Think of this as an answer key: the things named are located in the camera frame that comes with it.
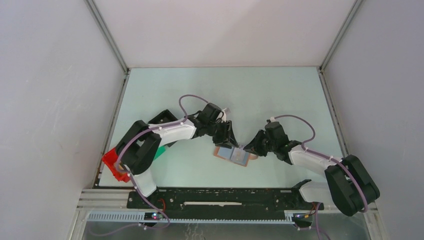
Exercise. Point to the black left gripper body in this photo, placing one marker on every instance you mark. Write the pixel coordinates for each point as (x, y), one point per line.
(209, 125)

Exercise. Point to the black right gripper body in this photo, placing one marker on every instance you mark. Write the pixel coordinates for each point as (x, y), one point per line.
(272, 145)

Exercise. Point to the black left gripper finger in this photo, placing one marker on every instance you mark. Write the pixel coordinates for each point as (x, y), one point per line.
(230, 136)
(220, 137)

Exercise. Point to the tan leather card holder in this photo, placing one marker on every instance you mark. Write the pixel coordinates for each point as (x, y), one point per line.
(225, 154)

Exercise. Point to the silver VIP card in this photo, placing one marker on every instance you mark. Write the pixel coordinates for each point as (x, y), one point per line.
(240, 157)

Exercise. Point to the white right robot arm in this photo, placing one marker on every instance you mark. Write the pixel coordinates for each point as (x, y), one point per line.
(348, 184)

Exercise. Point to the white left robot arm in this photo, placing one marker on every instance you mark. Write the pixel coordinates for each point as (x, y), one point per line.
(137, 149)

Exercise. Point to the black plastic bin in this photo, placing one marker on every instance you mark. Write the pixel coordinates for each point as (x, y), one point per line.
(164, 117)

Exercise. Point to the green plastic bin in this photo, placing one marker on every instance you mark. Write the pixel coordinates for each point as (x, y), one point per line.
(159, 152)

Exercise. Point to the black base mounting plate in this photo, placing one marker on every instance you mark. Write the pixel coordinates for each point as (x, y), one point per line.
(223, 204)

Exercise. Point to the red plastic bin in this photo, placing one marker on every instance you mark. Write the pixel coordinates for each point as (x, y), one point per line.
(109, 159)

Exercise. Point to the aluminium frame rail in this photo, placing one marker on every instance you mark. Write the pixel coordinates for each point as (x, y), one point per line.
(114, 202)

